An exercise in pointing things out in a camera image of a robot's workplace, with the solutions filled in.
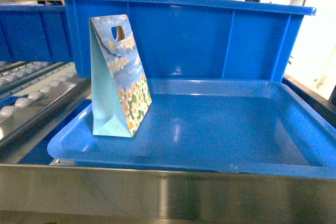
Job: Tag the large blue crate behind tray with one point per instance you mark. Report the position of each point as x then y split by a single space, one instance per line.
197 39

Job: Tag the shallow blue plastic tray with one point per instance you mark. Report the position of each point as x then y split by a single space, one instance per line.
255 127

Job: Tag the blue crate at left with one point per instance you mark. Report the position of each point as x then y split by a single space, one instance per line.
35 33

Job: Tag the flower gift bag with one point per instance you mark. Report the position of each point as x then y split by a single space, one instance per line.
119 87

